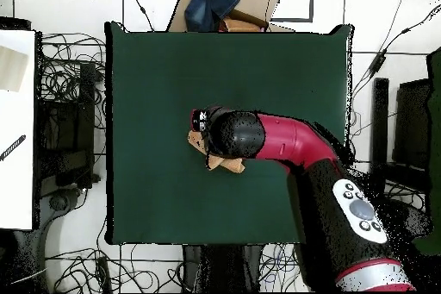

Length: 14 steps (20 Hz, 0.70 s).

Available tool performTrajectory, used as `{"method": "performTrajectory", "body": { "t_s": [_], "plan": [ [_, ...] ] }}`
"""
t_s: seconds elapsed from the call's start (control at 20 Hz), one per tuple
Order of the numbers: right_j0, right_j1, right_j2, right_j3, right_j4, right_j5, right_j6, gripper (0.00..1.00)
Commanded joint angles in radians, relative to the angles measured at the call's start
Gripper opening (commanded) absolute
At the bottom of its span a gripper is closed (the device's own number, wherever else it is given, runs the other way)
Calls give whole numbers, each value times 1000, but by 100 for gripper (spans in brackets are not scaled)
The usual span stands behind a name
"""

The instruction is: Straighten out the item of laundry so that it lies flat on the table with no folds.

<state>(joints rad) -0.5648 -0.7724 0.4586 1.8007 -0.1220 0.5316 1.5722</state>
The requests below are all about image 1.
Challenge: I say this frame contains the black striped tool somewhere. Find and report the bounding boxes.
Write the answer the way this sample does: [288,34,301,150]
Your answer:
[0,134,28,163]

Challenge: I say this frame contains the black panel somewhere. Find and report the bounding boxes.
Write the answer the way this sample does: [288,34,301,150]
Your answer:
[391,78,433,171]

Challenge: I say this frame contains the white table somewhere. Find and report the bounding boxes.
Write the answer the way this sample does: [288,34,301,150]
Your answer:
[0,28,37,231]

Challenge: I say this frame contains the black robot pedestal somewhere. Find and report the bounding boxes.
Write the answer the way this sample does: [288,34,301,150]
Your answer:
[181,243,264,293]

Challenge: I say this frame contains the orange cloth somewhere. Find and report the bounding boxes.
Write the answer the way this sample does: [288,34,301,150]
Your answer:
[221,17,264,33]

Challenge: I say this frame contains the dark green table cloth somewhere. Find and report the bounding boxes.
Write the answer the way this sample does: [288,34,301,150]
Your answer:
[104,21,354,247]

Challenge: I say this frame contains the black upright post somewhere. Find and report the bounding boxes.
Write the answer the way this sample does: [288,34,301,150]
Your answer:
[370,77,390,171]

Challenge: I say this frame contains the peach terry towel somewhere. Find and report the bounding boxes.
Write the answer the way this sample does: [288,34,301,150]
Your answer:
[186,128,246,173]

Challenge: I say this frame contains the black cable with adapter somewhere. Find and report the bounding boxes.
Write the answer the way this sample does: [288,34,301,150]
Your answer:
[349,3,441,109]

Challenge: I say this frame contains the blue jeans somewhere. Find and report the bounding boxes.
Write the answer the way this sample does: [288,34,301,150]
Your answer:
[183,0,241,33]

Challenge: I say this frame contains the beige block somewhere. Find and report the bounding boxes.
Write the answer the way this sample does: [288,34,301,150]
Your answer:
[0,44,30,93]

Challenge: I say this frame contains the office chair base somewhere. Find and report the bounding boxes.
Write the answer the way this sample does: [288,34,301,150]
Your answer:
[9,185,92,293]

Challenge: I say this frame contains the black equipment stand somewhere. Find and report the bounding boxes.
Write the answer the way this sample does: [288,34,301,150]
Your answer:
[35,61,102,190]

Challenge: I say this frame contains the black power strip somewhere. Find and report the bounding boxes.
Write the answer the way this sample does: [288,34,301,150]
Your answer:
[96,255,113,294]

